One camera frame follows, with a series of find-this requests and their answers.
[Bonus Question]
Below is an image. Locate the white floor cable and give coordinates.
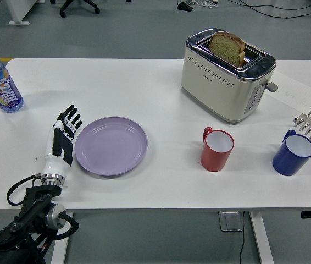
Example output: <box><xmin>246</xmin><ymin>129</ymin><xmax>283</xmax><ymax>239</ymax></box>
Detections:
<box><xmin>192</xmin><ymin>0</ymin><xmax>220</xmax><ymax>8</ymax></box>

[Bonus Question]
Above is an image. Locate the silver under-table bracket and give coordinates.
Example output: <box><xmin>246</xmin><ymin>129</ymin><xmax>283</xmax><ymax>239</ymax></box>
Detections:
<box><xmin>218</xmin><ymin>211</ymin><xmax>243</xmax><ymax>232</ymax></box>

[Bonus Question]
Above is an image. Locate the black office chair base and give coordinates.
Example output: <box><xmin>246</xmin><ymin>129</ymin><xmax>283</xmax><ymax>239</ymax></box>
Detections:
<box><xmin>51</xmin><ymin>0</ymin><xmax>101</xmax><ymax>18</ymax></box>

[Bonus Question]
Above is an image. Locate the black hanging power cable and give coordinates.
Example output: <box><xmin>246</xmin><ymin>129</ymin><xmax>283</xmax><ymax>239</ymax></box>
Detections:
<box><xmin>237</xmin><ymin>211</ymin><xmax>247</xmax><ymax>264</ymax></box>

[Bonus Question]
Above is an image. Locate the white paper sheet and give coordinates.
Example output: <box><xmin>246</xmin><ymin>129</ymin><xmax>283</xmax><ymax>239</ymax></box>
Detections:
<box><xmin>265</xmin><ymin>69</ymin><xmax>311</xmax><ymax>116</ymax></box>

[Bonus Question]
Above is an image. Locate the black floor device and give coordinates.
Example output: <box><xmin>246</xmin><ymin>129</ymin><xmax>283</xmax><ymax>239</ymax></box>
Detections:
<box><xmin>176</xmin><ymin>2</ymin><xmax>193</xmax><ymax>12</ymax></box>

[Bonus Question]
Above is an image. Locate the black floor cable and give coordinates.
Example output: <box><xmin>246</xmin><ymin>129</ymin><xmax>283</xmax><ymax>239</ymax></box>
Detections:
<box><xmin>237</xmin><ymin>0</ymin><xmax>311</xmax><ymax>20</ymax></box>

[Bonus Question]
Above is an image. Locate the blue mug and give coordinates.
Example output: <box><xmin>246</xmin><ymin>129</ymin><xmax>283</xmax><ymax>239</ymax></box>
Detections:
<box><xmin>272</xmin><ymin>130</ymin><xmax>311</xmax><ymax>177</ymax></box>

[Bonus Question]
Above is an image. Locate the purple plate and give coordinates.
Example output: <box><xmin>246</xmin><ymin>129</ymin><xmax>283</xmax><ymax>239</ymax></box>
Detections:
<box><xmin>74</xmin><ymin>116</ymin><xmax>148</xmax><ymax>177</ymax></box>

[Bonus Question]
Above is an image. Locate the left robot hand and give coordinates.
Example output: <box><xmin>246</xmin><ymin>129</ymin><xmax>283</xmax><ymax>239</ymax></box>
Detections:
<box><xmin>40</xmin><ymin>104</ymin><xmax>84</xmax><ymax>177</ymax></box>

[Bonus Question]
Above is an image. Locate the blue-labelled drink bottle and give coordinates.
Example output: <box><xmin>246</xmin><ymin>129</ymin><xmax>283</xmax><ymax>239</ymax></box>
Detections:
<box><xmin>0</xmin><ymin>45</ymin><xmax>24</xmax><ymax>113</ymax></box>

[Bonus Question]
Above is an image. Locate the red mug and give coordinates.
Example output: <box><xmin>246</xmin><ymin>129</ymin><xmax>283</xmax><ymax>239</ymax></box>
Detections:
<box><xmin>201</xmin><ymin>126</ymin><xmax>235</xmax><ymax>173</ymax></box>

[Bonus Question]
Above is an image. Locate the cream and chrome toaster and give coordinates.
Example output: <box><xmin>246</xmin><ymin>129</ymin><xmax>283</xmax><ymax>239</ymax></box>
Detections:
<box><xmin>181</xmin><ymin>27</ymin><xmax>279</xmax><ymax>125</ymax></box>

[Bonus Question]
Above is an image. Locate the white table leg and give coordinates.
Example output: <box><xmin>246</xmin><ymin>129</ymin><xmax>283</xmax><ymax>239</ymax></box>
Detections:
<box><xmin>248</xmin><ymin>211</ymin><xmax>274</xmax><ymax>264</ymax></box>
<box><xmin>50</xmin><ymin>212</ymin><xmax>74</xmax><ymax>264</ymax></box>

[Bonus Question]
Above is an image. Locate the white desk leg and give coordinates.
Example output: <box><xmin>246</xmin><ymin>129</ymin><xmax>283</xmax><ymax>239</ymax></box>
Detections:
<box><xmin>3</xmin><ymin>0</ymin><xmax>40</xmax><ymax>26</ymax></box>

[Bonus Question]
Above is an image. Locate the large brown bread slice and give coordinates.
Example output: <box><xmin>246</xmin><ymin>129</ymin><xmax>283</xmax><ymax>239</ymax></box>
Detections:
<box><xmin>209</xmin><ymin>31</ymin><xmax>247</xmax><ymax>67</ymax></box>

